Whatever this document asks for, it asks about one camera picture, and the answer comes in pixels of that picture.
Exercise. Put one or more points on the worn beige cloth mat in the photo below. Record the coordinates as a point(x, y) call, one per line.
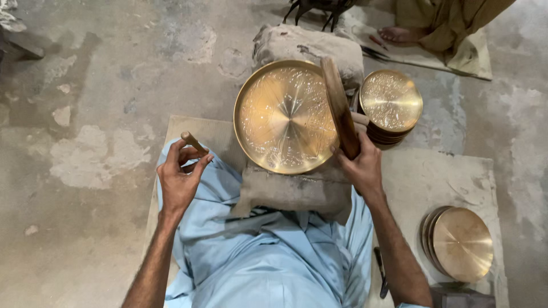
point(471, 60)

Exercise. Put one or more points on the dark metal animal figure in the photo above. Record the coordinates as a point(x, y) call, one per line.
point(319, 10)

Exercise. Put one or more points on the long thin metal rod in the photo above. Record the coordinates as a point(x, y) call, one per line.
point(432, 67)

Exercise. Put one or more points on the beige floor mat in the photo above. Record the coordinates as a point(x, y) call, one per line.
point(428, 179)

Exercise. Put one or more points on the grey cloth sandbag cushion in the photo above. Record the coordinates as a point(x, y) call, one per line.
point(295, 190)

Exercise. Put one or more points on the dark metal tool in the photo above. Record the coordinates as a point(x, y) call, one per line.
point(373, 53)

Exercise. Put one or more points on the stack of plain brass plates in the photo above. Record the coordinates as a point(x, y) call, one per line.
point(460, 244)

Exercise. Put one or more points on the dusty grey sandbag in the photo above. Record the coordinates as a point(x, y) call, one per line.
point(308, 49)

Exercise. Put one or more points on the dark stone slab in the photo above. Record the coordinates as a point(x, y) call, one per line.
point(19, 48)

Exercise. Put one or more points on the dark wooden mallet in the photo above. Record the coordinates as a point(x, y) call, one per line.
point(339, 107)

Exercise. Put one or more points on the dark grey box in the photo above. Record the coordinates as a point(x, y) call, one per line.
point(462, 296)

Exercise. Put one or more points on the person's left hand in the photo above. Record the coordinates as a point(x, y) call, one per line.
point(177, 184)

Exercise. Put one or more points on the person's right hand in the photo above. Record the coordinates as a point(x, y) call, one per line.
point(364, 171)

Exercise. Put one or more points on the stack of engraved brass plates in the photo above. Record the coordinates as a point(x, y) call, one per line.
point(390, 102)

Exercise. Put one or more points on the person's light blue clothing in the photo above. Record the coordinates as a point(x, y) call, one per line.
point(265, 261)

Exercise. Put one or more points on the large engraved brass plate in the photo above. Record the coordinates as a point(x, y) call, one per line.
point(282, 119)

